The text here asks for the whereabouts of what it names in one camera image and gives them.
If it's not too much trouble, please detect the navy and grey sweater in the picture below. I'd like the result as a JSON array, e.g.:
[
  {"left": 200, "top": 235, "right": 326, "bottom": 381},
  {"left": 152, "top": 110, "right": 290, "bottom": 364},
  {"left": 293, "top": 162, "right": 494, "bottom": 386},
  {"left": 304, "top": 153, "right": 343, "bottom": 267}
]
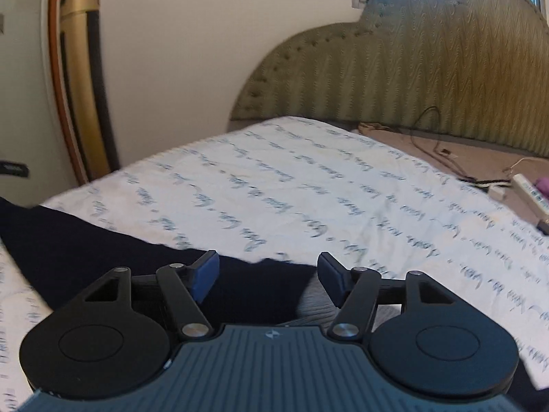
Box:
[{"left": 0, "top": 195, "right": 404, "bottom": 327}]

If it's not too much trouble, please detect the white power strip cable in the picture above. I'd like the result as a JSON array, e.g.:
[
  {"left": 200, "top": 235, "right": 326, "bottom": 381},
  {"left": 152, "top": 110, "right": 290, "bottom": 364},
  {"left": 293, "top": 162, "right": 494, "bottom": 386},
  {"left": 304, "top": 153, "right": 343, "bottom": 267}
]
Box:
[{"left": 501, "top": 156, "right": 549, "bottom": 178}]

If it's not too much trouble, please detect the green padded headboard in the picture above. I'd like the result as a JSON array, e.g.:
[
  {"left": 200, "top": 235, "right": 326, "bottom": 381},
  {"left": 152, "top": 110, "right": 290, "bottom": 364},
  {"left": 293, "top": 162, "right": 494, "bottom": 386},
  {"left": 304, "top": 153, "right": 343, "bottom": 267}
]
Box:
[{"left": 229, "top": 0, "right": 549, "bottom": 157}]

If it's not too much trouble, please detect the white door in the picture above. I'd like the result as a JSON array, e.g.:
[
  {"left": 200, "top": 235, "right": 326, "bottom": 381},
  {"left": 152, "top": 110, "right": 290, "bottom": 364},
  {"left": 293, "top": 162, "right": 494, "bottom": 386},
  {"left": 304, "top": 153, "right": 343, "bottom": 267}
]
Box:
[{"left": 0, "top": 0, "right": 79, "bottom": 207}]

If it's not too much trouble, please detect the black and white braided cable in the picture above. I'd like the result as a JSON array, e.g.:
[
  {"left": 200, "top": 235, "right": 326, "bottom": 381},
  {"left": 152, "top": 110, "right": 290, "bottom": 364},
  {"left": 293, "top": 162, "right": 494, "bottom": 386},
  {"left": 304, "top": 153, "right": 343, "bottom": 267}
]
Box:
[{"left": 467, "top": 178, "right": 512, "bottom": 192}]

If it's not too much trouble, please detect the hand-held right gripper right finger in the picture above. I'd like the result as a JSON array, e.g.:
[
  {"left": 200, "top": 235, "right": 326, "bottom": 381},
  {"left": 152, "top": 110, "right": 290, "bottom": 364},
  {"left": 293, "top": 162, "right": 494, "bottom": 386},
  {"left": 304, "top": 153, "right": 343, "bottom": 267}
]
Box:
[{"left": 317, "top": 252, "right": 462, "bottom": 344}]

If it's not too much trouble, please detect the white script printed blanket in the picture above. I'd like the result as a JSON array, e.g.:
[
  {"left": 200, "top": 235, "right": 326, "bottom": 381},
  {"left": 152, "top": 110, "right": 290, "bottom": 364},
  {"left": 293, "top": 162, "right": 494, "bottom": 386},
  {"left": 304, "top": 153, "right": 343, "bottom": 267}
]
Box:
[{"left": 0, "top": 116, "right": 549, "bottom": 412}]

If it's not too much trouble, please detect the white power strip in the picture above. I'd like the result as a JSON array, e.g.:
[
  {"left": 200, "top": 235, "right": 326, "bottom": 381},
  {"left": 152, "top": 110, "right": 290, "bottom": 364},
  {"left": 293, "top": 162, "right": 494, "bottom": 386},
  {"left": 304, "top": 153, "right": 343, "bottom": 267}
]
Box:
[{"left": 512, "top": 173, "right": 549, "bottom": 219}]

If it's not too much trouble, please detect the thin black cable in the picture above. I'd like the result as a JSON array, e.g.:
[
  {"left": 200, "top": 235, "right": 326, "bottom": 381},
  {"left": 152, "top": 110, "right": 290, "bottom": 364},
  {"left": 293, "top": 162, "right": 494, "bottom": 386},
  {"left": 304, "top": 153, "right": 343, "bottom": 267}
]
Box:
[{"left": 409, "top": 106, "right": 477, "bottom": 182}]

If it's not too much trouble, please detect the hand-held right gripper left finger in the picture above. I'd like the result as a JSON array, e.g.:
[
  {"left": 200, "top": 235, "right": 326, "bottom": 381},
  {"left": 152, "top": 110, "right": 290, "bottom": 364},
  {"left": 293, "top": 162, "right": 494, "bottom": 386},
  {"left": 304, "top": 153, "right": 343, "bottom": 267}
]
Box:
[{"left": 77, "top": 250, "right": 220, "bottom": 343}]

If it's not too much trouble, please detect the brown bed sheet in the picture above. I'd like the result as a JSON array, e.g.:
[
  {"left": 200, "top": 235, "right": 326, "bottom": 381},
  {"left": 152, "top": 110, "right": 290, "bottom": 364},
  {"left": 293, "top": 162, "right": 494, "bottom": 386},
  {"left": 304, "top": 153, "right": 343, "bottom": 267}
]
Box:
[{"left": 349, "top": 125, "right": 549, "bottom": 209}]

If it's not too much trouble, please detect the gold and black panel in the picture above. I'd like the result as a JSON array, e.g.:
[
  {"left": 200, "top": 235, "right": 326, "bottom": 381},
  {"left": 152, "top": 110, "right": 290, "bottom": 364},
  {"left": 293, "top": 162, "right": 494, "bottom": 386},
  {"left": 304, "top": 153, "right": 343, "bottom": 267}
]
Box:
[{"left": 59, "top": 0, "right": 121, "bottom": 182}]

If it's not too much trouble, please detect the brown door frame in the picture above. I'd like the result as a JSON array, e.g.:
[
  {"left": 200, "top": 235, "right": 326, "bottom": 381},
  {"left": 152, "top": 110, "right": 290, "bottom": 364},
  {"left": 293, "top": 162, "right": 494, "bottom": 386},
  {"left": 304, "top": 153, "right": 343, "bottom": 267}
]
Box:
[{"left": 47, "top": 0, "right": 89, "bottom": 186}]

